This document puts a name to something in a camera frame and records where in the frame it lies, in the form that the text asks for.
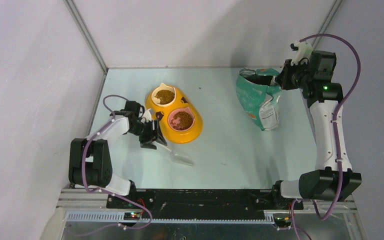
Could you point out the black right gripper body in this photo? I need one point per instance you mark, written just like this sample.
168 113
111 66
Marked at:
293 79

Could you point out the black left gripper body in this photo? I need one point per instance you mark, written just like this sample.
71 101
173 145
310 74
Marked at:
146 133

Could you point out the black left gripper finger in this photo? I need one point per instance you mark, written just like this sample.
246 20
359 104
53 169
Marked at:
159 138
148 146

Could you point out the clear plastic food scoop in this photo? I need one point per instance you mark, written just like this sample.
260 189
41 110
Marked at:
177 156

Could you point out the green white pet food bag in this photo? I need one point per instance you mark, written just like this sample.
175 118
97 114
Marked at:
258 94

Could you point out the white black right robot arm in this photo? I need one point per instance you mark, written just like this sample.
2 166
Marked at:
333 178

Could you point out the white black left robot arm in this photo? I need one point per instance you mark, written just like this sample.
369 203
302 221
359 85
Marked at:
90 162

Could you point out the brown pet food kibble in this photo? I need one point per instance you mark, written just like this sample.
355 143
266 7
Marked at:
180 102

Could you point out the yellow double bowl feeder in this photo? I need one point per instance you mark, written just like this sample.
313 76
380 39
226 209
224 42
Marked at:
161 114

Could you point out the pink cat ear bowl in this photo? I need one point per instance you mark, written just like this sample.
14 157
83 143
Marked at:
181 119

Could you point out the cream paw print bowl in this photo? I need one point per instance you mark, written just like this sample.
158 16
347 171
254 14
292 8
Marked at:
164 95

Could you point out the left controller board with LEDs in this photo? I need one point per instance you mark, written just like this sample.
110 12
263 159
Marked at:
132 216

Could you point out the controller board with leds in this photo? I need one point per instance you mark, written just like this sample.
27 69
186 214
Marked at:
132 216
283 223

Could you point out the right controller board with LEDs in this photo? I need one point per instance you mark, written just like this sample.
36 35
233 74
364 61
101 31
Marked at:
283 223

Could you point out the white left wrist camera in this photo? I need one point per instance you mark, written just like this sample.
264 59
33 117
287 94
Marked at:
147 116

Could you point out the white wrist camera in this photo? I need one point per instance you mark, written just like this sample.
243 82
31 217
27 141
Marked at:
302 49
147 116

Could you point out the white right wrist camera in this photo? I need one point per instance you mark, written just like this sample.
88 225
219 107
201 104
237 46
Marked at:
302 49

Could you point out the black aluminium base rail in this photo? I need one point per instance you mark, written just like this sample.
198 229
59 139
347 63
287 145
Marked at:
217 206

